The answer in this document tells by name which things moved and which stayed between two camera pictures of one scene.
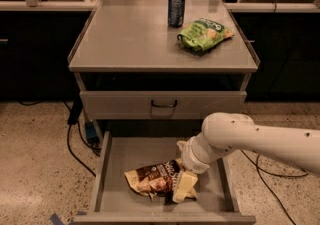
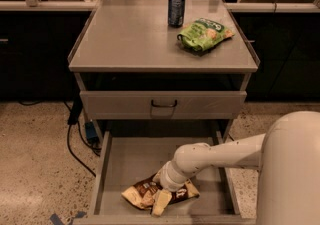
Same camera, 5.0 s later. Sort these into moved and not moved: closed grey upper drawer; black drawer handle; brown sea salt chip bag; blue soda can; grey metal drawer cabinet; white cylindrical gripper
Moved: white cylindrical gripper; brown sea salt chip bag
Not moved: grey metal drawer cabinet; blue soda can; black drawer handle; closed grey upper drawer
